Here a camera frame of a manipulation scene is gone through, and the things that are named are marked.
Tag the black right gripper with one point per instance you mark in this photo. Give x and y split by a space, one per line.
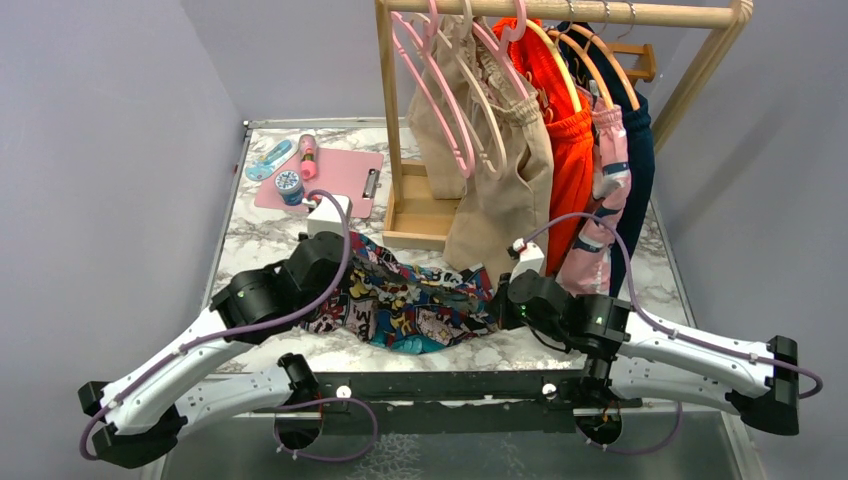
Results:
499 306

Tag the comic print shorts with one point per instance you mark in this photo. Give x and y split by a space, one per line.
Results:
406 308

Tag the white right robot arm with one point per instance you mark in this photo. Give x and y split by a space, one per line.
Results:
632 354

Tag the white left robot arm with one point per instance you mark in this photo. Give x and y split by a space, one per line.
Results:
143 415

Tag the pink patterned shorts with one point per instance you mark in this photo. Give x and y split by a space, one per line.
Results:
586 268

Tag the cream plastic hanger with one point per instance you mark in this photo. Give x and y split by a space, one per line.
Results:
466 147

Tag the beige shorts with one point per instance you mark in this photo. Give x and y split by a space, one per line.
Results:
466 243

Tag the orange shorts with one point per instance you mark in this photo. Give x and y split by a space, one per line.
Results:
570 152

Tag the navy shorts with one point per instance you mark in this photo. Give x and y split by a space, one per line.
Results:
640 143

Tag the pink hanger with shorts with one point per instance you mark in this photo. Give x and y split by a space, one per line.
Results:
499 47

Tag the wooden hanger back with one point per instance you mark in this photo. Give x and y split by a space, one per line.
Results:
594 39

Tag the wooden hanger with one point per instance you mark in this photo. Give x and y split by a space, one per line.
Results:
562 71
594 39

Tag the wooden hanger front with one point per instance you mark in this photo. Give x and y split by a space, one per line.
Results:
562 71

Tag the blue lidded jar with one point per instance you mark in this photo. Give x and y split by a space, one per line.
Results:
289 187

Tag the pink clipboard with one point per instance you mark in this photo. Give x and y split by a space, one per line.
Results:
353 174

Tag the wooden clothes rack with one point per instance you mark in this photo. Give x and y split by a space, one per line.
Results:
415 218

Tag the light blue flat case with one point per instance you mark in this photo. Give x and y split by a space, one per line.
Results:
266 164

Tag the pink glue stick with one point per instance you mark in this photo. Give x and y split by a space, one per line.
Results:
307 147

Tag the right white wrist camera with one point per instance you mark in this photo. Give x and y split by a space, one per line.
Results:
529 257

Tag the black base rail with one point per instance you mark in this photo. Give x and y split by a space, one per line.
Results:
357 403

